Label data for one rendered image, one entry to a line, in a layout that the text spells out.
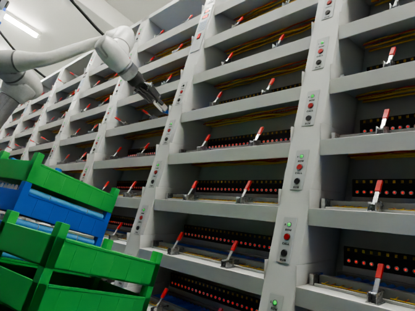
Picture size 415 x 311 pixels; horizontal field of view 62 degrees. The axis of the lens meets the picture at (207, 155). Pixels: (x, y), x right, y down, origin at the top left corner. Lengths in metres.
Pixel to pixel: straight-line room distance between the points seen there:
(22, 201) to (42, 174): 0.08
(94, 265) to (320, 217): 0.56
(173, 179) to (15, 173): 0.69
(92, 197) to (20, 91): 1.02
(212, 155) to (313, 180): 0.44
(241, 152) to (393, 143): 0.48
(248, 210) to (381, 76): 0.53
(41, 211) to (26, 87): 1.09
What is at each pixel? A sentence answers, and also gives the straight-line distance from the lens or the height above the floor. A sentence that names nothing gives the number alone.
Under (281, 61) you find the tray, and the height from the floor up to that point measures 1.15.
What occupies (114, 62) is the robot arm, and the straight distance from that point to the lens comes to 1.65.
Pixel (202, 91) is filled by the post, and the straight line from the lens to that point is 1.68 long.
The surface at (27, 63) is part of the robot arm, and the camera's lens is 1.85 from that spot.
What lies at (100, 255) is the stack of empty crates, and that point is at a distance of 0.75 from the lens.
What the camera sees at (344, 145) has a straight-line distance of 1.00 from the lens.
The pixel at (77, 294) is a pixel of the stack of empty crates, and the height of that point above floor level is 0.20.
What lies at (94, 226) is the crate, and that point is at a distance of 1.12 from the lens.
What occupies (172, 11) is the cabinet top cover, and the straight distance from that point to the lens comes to 2.38.
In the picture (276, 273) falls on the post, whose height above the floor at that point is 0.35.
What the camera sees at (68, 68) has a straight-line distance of 3.66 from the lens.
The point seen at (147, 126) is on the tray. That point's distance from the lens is 1.77.
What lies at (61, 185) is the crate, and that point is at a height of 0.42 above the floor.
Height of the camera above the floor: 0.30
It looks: 18 degrees up
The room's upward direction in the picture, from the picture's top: 15 degrees clockwise
